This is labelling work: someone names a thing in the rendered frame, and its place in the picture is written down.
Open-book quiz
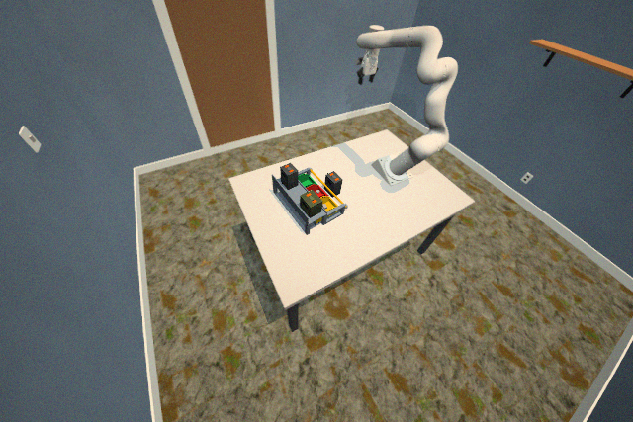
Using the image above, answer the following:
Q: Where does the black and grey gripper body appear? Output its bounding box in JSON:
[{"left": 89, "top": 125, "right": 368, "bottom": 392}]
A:
[{"left": 361, "top": 55, "right": 378, "bottom": 76}]

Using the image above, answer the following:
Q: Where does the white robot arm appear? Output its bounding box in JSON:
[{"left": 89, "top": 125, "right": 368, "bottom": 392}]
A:
[{"left": 357, "top": 26, "right": 458, "bottom": 181}]

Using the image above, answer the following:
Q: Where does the dark grey metal shelf rack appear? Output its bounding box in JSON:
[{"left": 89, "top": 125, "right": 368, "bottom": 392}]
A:
[{"left": 272, "top": 174, "right": 348, "bottom": 235}]

